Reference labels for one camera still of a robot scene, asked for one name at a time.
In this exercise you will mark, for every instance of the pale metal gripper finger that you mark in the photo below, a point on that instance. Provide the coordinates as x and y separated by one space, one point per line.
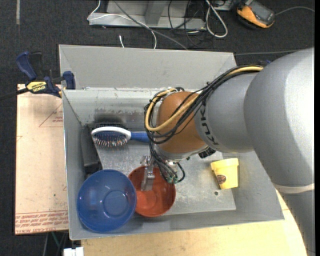
145 178
151 172

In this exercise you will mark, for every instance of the red-orange plastic bowl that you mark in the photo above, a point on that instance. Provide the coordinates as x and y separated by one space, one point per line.
160 197

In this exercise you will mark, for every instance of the blue plastic bowl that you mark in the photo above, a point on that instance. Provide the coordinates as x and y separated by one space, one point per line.
106 202

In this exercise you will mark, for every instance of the blue and white hairbrush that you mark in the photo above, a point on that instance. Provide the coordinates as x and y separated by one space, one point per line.
112 136

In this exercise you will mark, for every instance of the yellow cup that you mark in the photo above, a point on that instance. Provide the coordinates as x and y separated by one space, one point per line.
226 172

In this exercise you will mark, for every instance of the black flat block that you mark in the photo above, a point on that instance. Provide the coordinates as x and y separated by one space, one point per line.
89 152

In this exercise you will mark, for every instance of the grey metal bin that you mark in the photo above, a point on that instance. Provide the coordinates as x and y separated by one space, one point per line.
125 75

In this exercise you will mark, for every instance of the brown cardboard board, red print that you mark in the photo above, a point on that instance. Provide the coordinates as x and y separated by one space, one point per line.
40 162

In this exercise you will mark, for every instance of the black cylinder on white bracket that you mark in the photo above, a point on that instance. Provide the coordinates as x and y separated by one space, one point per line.
207 152

